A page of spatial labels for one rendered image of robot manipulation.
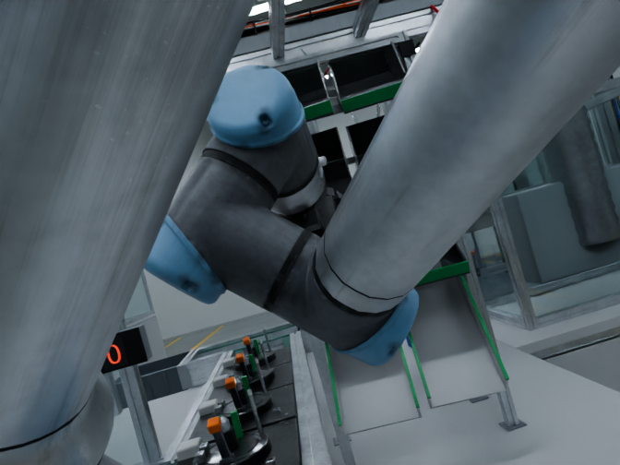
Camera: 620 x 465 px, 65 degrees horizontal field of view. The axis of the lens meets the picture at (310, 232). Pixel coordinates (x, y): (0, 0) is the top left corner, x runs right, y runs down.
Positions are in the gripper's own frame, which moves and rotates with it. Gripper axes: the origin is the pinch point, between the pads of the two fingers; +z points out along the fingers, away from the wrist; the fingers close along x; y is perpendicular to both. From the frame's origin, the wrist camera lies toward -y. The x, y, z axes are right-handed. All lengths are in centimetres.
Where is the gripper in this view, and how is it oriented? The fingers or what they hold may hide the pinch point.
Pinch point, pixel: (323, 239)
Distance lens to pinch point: 71.2
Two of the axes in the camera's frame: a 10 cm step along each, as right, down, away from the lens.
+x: 9.6, -2.7, -1.1
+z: 2.1, 4.0, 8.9
